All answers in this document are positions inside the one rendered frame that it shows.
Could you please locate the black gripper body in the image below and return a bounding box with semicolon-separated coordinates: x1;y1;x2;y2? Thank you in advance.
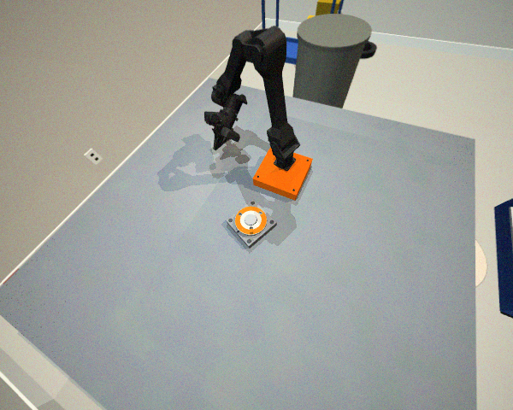
209;108;240;142

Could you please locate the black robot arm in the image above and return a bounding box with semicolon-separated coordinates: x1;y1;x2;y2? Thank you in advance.
211;26;300;171

